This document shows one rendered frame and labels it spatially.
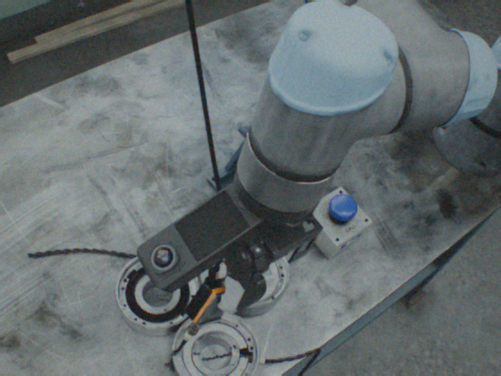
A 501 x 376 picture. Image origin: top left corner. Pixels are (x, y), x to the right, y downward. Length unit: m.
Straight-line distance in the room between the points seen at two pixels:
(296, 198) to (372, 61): 0.13
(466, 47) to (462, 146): 0.50
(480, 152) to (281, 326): 0.44
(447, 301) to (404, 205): 0.95
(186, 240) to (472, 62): 0.27
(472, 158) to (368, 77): 0.61
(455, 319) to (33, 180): 1.34
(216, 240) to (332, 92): 0.17
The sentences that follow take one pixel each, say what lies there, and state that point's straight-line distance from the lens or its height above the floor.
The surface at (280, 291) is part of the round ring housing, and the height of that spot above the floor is 0.83.
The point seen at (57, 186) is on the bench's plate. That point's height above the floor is 0.80.
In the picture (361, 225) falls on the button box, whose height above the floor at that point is 0.84.
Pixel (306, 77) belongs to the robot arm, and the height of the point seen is 1.24.
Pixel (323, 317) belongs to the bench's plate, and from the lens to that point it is 0.73.
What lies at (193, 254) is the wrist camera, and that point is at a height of 1.07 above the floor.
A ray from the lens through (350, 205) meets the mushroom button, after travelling 0.73.
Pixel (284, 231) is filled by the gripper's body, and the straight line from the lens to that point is 0.49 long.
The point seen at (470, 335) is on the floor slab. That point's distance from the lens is 1.77.
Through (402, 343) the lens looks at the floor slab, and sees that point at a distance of 1.66.
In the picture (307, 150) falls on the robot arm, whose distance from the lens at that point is 0.36.
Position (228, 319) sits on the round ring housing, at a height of 0.83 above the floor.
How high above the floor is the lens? 1.46
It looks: 56 degrees down
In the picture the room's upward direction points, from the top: 11 degrees clockwise
